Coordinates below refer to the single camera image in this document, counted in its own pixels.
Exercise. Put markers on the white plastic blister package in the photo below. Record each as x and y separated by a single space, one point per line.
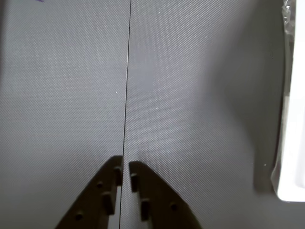
294 143

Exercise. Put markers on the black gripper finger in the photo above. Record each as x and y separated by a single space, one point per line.
95 202
162 205

